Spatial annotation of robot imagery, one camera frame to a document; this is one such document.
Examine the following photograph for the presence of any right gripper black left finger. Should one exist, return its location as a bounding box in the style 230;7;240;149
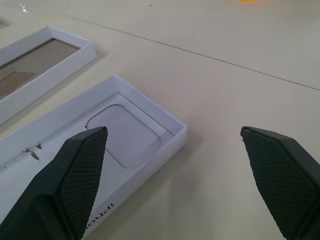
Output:
0;126;108;240

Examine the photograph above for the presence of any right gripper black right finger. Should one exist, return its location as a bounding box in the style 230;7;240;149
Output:
240;126;320;240

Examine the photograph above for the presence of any white phone box lid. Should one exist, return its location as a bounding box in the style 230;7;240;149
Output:
0;73;188;240

